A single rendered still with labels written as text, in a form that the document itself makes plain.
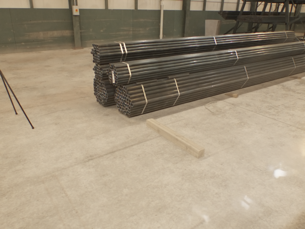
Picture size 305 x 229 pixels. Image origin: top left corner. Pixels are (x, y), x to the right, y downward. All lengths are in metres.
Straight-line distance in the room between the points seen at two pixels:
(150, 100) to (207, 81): 1.30
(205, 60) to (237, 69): 0.97
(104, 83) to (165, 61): 1.03
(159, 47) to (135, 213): 3.00
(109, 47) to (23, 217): 2.61
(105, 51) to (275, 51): 4.11
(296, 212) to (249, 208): 0.38
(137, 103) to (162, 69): 0.70
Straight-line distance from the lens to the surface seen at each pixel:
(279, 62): 6.65
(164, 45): 4.50
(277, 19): 13.84
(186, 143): 2.94
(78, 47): 10.62
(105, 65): 3.93
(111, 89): 4.02
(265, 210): 2.44
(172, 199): 2.31
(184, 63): 4.21
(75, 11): 10.36
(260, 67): 5.97
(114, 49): 3.96
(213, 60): 4.75
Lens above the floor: 1.55
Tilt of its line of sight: 23 degrees down
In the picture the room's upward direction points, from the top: 1 degrees clockwise
